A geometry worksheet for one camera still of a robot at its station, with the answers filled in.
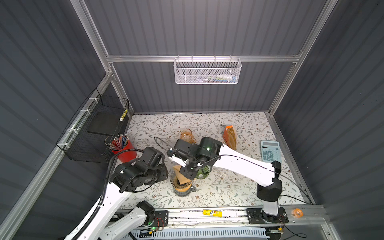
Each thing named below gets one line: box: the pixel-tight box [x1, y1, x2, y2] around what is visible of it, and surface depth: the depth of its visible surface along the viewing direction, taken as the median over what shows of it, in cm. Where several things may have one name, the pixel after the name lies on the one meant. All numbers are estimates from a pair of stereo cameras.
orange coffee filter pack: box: [223, 125, 238, 150], surface depth 98 cm
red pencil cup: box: [108, 133, 137, 163], surface depth 89 cm
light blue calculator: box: [260, 140, 282, 163], surface depth 98 cm
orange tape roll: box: [293, 208, 304, 218], surface depth 77 cm
